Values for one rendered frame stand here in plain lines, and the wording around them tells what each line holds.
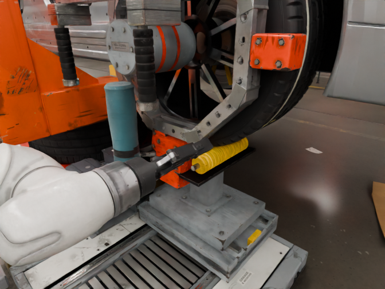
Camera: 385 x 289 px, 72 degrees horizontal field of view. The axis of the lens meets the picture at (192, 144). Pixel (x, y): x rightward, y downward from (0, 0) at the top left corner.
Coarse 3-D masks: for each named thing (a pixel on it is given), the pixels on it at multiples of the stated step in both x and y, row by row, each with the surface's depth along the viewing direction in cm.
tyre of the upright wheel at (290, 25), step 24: (288, 0) 56; (312, 0) 63; (288, 24) 58; (312, 24) 64; (312, 48) 67; (264, 72) 65; (288, 72) 62; (312, 72) 74; (264, 96) 67; (240, 120) 74; (264, 120) 70; (216, 144) 83
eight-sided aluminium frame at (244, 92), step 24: (120, 0) 81; (240, 0) 54; (264, 0) 55; (240, 24) 56; (264, 24) 58; (240, 48) 58; (240, 72) 60; (240, 96) 61; (144, 120) 90; (168, 120) 89; (216, 120) 69
